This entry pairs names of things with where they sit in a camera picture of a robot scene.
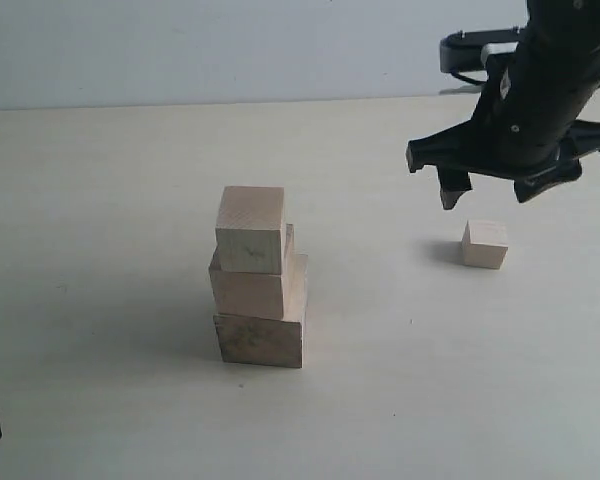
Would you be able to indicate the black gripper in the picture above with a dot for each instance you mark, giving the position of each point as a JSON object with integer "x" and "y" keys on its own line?
{"x": 525, "y": 128}

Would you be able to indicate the small wooden cube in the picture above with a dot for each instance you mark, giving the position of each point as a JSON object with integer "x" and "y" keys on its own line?
{"x": 484, "y": 244}

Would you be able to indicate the medium-large wooden cube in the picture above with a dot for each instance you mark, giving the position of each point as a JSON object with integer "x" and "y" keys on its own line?
{"x": 253, "y": 294}

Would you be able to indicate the medium wooden cube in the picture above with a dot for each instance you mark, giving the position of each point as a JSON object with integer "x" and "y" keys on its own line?
{"x": 250, "y": 229}

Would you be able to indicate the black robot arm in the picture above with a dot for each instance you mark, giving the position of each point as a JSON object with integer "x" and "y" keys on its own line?
{"x": 563, "y": 27}

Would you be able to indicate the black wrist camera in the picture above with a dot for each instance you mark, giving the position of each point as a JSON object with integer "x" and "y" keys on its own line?
{"x": 464, "y": 52}

